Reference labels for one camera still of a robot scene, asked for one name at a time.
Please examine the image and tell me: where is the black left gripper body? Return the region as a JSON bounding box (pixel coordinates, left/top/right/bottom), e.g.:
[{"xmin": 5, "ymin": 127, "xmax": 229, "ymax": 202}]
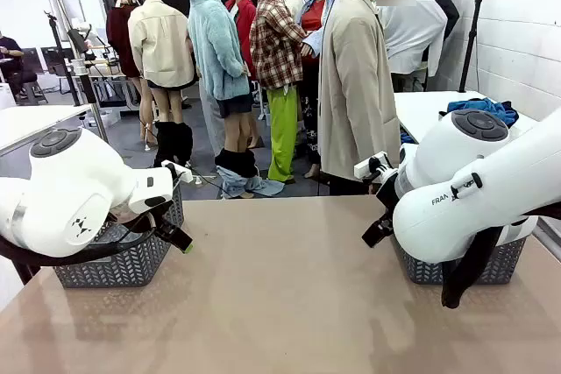
[{"xmin": 153, "ymin": 210, "xmax": 182, "ymax": 240}]

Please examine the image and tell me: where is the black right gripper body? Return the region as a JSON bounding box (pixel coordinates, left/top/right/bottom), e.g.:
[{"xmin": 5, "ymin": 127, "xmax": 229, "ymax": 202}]
[{"xmin": 374, "ymin": 163, "xmax": 401, "ymax": 218}]

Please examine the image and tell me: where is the bright blue garment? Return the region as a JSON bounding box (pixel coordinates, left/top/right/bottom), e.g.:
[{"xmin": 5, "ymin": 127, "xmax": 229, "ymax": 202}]
[{"xmin": 445, "ymin": 96, "xmax": 521, "ymax": 128}]

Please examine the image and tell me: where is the grey woven plastic basket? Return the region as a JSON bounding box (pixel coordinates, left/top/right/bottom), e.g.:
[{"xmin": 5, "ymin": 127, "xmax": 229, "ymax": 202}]
[
  {"xmin": 52, "ymin": 180, "xmax": 185, "ymax": 290},
  {"xmin": 391, "ymin": 227, "xmax": 528, "ymax": 286}
]

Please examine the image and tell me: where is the denim cloth on floor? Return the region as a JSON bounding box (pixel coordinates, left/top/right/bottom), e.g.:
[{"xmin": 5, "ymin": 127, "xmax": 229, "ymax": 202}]
[{"xmin": 217, "ymin": 166, "xmax": 286, "ymax": 199}]

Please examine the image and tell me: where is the white side table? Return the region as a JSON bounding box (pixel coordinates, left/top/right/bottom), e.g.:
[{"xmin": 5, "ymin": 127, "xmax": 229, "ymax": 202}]
[{"xmin": 393, "ymin": 90, "xmax": 543, "ymax": 144}]

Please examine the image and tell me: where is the person in beige coat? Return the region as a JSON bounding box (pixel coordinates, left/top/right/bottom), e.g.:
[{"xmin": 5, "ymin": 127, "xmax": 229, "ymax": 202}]
[{"xmin": 317, "ymin": 0, "xmax": 417, "ymax": 196}]

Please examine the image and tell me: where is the metal pole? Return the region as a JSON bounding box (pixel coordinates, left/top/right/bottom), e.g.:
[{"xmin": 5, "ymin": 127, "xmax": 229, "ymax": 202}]
[{"xmin": 76, "ymin": 71, "xmax": 110, "ymax": 144}]

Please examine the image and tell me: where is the mannequin in white shirt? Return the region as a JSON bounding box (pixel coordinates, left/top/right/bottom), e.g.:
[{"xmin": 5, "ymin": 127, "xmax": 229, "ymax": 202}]
[{"xmin": 377, "ymin": 0, "xmax": 449, "ymax": 93}]

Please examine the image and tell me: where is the black tripod stand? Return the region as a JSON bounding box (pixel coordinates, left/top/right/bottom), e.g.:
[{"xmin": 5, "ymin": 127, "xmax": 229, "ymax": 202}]
[{"xmin": 458, "ymin": 0, "xmax": 488, "ymax": 94}]

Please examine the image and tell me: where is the mannequin in plaid shirt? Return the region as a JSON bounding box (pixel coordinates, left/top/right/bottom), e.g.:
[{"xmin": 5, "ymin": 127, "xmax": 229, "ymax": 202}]
[{"xmin": 248, "ymin": 0, "xmax": 309, "ymax": 186}]

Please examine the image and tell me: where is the mannequin in light blue fleece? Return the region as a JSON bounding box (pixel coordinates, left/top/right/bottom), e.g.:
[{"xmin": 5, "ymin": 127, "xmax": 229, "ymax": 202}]
[{"xmin": 187, "ymin": 0, "xmax": 260, "ymax": 200}]

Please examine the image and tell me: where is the mannequin in cream jacket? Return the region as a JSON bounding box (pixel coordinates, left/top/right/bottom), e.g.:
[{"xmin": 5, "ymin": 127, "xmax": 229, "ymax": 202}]
[{"xmin": 127, "ymin": 0, "xmax": 197, "ymax": 169}]

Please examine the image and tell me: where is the mannequin in maroon top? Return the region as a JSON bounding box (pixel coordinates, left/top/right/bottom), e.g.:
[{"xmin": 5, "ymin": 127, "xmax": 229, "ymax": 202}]
[{"xmin": 106, "ymin": 0, "xmax": 148, "ymax": 147}]

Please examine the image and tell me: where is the mannequin in red jacket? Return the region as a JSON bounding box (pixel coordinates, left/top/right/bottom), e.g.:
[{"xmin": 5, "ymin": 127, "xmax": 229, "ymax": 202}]
[{"xmin": 223, "ymin": 0, "xmax": 258, "ymax": 81}]

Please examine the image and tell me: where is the seated person in black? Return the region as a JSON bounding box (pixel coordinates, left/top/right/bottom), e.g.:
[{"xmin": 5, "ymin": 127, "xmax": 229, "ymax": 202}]
[{"xmin": 0, "ymin": 30, "xmax": 39, "ymax": 102}]

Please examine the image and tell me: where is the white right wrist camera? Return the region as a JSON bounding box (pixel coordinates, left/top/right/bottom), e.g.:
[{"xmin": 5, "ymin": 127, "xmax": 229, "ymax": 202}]
[{"xmin": 353, "ymin": 151, "xmax": 390, "ymax": 180}]

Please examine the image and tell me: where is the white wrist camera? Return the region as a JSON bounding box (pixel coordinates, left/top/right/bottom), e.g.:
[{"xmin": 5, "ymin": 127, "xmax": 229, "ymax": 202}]
[
  {"xmin": 353, "ymin": 151, "xmax": 390, "ymax": 180},
  {"xmin": 160, "ymin": 159, "xmax": 194, "ymax": 183}
]

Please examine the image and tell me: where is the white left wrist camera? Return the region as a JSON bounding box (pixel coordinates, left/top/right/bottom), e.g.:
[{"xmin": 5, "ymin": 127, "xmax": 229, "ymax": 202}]
[{"xmin": 160, "ymin": 159, "xmax": 194, "ymax": 183}]

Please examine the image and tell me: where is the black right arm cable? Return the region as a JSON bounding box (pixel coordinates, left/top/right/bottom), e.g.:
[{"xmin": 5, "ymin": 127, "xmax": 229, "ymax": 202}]
[{"xmin": 441, "ymin": 202, "xmax": 561, "ymax": 309}]

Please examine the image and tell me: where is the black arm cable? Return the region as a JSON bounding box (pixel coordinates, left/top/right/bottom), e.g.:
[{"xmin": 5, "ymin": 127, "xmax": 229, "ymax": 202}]
[
  {"xmin": 0, "ymin": 211, "xmax": 159, "ymax": 268},
  {"xmin": 441, "ymin": 202, "xmax": 561, "ymax": 309}
]

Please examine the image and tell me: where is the black stand post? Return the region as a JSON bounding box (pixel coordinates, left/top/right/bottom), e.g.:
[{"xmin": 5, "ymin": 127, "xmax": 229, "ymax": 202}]
[{"xmin": 6, "ymin": 258, "xmax": 43, "ymax": 286}]

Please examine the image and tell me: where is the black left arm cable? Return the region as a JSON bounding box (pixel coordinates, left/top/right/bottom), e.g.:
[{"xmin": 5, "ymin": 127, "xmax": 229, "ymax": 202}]
[{"xmin": 0, "ymin": 211, "xmax": 159, "ymax": 268}]

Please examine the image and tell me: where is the black camera tripod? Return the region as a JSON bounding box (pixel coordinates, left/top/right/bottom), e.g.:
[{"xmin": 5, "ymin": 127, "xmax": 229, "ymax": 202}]
[{"xmin": 43, "ymin": 10, "xmax": 96, "ymax": 107}]

